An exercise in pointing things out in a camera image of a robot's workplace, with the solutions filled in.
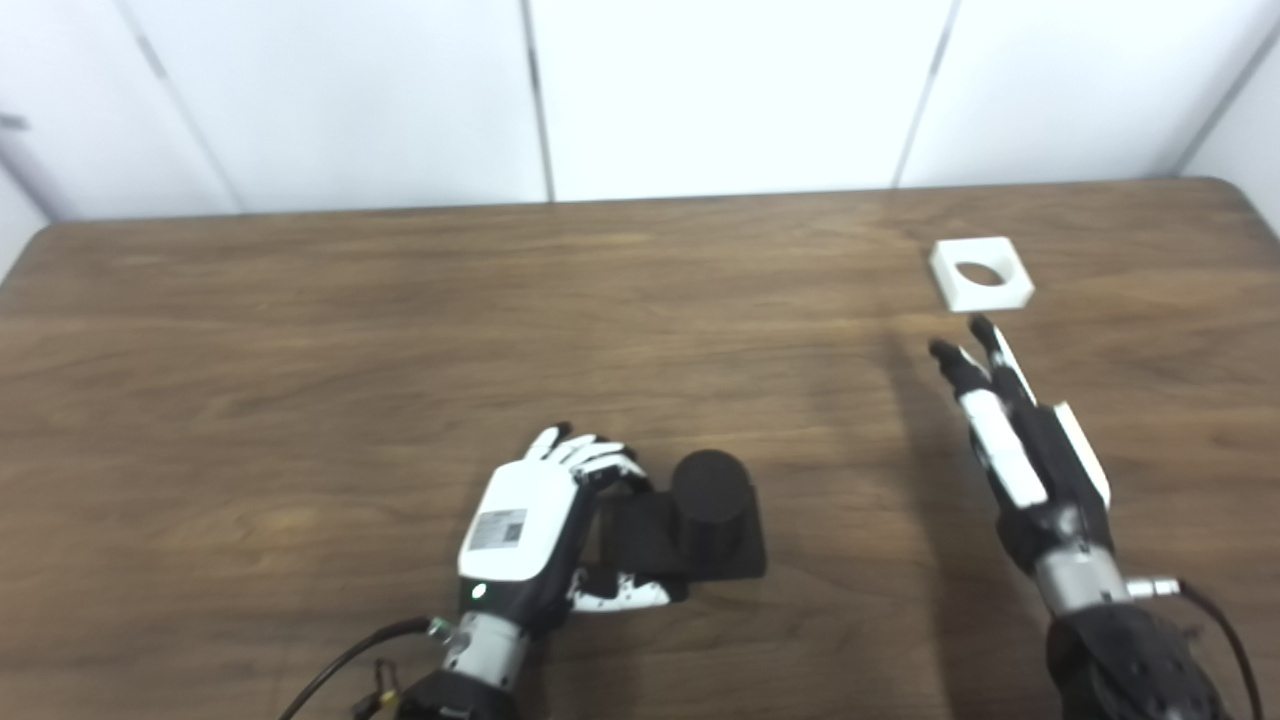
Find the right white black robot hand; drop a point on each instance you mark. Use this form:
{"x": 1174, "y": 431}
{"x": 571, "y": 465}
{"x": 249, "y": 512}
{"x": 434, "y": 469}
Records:
{"x": 1050, "y": 470}

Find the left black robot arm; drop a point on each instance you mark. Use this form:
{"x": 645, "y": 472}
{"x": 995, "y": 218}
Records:
{"x": 485, "y": 655}

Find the black cylindrical peg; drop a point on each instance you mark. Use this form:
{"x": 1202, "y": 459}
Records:
{"x": 710, "y": 500}

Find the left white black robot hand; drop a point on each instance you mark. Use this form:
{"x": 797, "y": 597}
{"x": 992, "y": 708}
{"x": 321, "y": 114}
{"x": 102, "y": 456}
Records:
{"x": 515, "y": 530}

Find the white square piece with hole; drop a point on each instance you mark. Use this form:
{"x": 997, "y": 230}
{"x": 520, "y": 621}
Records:
{"x": 985, "y": 297}

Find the yellow-tipped connector on left arm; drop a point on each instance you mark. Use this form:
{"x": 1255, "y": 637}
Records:
{"x": 382, "y": 690}

